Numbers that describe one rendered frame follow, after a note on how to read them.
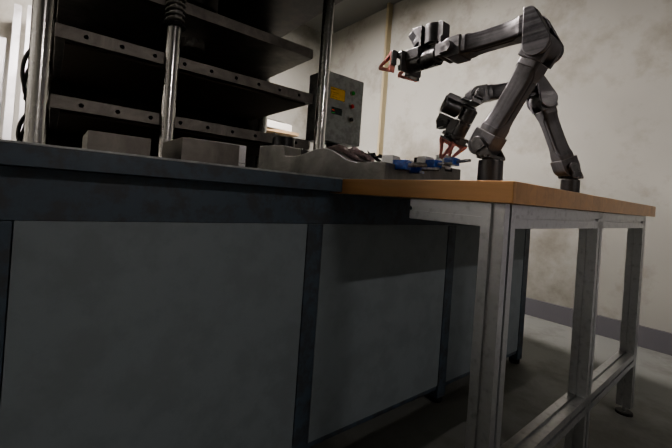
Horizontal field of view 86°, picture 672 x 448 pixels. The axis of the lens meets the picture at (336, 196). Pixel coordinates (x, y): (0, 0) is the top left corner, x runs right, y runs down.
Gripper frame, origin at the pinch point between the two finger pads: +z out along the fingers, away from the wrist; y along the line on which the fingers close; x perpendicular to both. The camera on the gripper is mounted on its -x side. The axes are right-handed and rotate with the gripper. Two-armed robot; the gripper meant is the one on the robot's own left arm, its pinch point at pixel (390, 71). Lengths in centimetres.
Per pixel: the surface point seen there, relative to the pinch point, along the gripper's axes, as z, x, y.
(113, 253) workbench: -6, 59, 80
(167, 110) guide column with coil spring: 71, 14, 53
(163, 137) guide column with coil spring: 71, 24, 54
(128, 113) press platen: 76, 17, 66
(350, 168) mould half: -6.3, 36.4, 21.7
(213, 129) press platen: 75, 17, 32
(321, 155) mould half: 4.2, 32.3, 24.7
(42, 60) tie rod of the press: 69, 5, 93
